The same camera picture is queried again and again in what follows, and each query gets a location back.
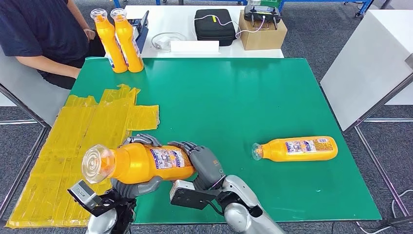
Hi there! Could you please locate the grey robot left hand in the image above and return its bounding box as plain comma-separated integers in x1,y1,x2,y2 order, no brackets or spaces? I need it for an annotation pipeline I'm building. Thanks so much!
111,133,164,199

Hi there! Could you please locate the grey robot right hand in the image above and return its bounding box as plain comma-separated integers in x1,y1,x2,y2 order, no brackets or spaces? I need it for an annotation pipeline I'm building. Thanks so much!
168,140,226,191

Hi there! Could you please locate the orange detergent bottle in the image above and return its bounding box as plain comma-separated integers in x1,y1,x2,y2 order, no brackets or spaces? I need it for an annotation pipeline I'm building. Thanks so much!
90,8,129,74
110,8,145,73
251,136,339,162
81,143,197,185

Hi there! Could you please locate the tablet with blue cover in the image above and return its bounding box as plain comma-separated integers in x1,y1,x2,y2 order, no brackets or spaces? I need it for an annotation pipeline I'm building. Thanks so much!
134,10,150,54

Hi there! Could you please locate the person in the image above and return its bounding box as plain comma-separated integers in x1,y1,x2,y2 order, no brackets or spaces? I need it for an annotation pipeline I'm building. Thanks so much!
0,0,107,90

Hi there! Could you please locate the green table mat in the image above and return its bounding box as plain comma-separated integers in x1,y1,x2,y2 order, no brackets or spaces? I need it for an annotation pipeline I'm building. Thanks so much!
68,57,382,225

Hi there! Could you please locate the yellow plastic sheet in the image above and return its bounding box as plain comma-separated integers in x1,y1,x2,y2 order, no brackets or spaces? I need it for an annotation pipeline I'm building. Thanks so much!
6,84,160,229

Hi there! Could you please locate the white side table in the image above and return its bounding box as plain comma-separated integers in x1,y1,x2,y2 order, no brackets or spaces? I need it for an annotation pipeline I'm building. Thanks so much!
0,45,72,127
320,9,413,132

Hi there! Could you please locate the long white box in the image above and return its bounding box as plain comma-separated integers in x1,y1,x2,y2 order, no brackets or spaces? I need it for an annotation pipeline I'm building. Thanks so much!
170,40,220,53

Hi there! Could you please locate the black zip case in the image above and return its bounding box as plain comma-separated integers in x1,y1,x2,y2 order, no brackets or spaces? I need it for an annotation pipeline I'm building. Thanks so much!
194,8,237,47

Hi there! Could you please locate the brown cardboard box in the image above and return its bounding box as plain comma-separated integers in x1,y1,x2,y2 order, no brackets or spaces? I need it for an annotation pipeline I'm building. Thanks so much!
239,9,288,51

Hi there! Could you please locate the black remote controller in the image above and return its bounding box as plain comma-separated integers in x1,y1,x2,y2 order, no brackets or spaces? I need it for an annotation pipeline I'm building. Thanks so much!
244,4,282,30

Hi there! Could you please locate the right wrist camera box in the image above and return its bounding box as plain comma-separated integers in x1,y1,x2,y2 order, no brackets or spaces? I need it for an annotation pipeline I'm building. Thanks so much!
169,179,223,211

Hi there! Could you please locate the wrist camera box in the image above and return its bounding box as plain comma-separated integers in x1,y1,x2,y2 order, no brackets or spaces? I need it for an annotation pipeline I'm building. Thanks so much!
169,179,223,211
67,179,102,212

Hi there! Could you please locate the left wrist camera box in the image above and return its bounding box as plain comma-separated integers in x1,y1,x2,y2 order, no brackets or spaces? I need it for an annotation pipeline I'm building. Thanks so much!
67,179,102,212

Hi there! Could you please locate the grey metal table frame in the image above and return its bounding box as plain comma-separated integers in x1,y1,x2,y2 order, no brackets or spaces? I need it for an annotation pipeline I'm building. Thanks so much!
0,84,49,216
342,53,413,227

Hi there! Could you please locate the white charging cable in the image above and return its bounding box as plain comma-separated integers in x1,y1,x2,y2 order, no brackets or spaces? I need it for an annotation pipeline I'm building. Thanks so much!
194,14,266,39

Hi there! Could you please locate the white floor cable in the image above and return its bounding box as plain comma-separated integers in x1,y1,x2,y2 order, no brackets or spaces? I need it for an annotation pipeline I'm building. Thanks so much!
390,189,413,220

